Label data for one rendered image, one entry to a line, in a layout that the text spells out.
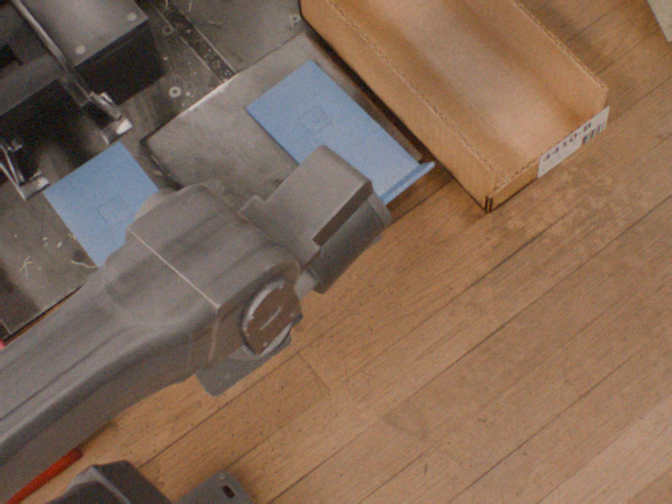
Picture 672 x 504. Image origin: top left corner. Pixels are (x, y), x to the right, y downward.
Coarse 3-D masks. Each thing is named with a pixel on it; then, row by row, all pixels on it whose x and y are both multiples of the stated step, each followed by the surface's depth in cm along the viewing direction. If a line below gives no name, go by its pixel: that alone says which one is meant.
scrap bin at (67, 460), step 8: (0, 344) 98; (64, 456) 97; (72, 456) 98; (80, 456) 99; (56, 464) 97; (64, 464) 98; (48, 472) 98; (56, 472) 99; (32, 480) 97; (40, 480) 98; (48, 480) 99; (24, 488) 97; (32, 488) 98; (16, 496) 97; (24, 496) 98
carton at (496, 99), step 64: (320, 0) 109; (384, 0) 115; (448, 0) 115; (512, 0) 107; (384, 64) 105; (448, 64) 112; (512, 64) 112; (576, 64) 104; (448, 128) 102; (512, 128) 109; (576, 128) 106; (512, 192) 106
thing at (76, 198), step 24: (120, 144) 100; (96, 168) 100; (120, 168) 100; (48, 192) 99; (72, 192) 99; (96, 192) 99; (120, 192) 99; (144, 192) 99; (72, 216) 98; (96, 216) 98; (96, 240) 97; (120, 240) 97; (96, 264) 96
